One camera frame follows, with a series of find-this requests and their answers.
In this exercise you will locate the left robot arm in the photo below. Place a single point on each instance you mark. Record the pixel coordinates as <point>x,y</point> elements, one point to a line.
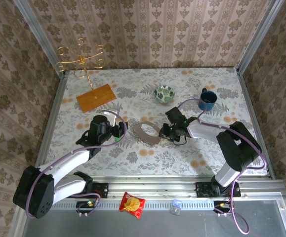
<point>34,195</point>

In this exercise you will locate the white bowl with leaf print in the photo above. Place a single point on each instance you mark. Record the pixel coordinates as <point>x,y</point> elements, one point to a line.
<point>164,94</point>

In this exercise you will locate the silver keyring bunch with keys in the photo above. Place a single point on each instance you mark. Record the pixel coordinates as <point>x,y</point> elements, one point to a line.
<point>137,134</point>

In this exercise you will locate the aluminium table side rail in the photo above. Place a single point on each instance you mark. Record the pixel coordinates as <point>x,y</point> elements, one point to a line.
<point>51,123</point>
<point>255,98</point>

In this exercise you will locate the grey metal panel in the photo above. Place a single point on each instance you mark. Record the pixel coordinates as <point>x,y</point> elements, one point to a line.
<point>108,227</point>

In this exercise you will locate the aluminium frame post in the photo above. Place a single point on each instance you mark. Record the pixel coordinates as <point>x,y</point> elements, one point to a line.
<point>258,37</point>
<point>39,37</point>

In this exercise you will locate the small blue white packet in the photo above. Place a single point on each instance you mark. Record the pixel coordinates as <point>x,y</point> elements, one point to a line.
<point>176,207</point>

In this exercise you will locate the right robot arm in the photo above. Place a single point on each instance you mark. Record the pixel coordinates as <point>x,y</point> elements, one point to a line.
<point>239,148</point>

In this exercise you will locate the small black circuit board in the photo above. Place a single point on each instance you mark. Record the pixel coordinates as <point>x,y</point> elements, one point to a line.
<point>221,206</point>
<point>86,204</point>

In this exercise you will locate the blue ceramic mug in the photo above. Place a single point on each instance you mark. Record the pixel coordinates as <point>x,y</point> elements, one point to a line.
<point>208,100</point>

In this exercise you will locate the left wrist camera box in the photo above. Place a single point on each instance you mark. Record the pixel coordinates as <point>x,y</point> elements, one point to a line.
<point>113,118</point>

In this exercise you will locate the red snack packet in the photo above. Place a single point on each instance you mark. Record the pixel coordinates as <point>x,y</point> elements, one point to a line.
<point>132,205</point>

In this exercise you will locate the aluminium front rail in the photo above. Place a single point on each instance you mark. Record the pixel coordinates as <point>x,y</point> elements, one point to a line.
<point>152,188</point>

